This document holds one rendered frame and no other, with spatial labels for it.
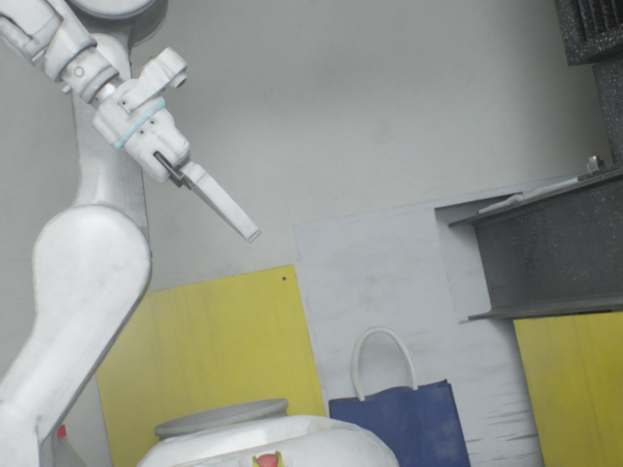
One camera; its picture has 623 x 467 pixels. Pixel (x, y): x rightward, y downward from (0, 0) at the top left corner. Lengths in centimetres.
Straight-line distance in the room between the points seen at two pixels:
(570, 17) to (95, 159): 97
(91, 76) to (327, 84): 143
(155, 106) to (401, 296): 139
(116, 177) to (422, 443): 117
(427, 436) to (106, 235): 118
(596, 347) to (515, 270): 50
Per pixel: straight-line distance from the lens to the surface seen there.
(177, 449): 174
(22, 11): 139
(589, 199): 230
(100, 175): 155
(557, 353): 238
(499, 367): 274
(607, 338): 218
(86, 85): 138
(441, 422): 248
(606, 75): 215
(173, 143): 133
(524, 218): 257
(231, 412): 249
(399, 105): 278
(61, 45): 138
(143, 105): 136
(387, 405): 246
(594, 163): 217
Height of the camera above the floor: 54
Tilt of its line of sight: 4 degrees up
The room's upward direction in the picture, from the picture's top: 11 degrees counter-clockwise
